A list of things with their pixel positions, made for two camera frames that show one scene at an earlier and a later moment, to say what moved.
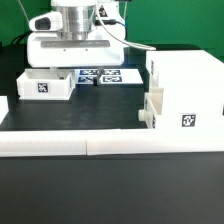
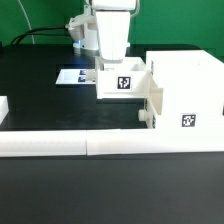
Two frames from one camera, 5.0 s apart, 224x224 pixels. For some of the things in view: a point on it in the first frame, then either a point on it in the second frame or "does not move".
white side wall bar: (4, 108) does not move
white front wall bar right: (122, 141) does not move
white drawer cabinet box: (193, 88) does not move
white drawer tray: (38, 84) -> (130, 79)
